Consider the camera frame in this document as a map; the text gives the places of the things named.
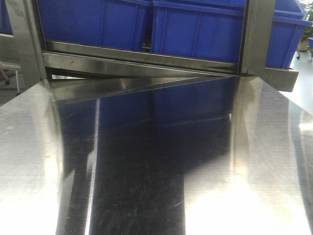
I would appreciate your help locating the blue plastic bin left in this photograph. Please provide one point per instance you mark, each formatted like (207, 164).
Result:
(106, 23)

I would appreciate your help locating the blue plastic bin right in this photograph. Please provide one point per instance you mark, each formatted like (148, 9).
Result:
(288, 26)

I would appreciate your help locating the stainless steel shelf rack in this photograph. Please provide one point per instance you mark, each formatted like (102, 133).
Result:
(27, 49)

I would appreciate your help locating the blue plastic bin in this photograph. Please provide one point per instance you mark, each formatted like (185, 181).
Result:
(106, 23)
(209, 31)
(288, 26)

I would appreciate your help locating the green potted plant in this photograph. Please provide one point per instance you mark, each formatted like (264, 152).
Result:
(304, 43)

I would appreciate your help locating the blue plastic bin middle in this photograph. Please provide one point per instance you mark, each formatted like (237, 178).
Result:
(209, 31)

